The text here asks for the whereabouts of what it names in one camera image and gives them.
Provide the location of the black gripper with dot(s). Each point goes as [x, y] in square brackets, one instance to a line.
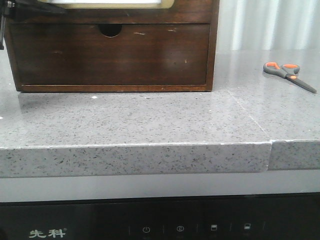
[20, 10]

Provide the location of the dark wooden drawer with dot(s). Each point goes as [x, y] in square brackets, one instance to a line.
[141, 54]

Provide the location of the grey orange scissors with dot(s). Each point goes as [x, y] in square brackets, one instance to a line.
[289, 72]

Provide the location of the dark brown wooden drawer cabinet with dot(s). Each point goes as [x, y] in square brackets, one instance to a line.
[168, 12]

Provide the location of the black appliance control panel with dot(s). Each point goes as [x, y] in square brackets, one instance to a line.
[293, 216]

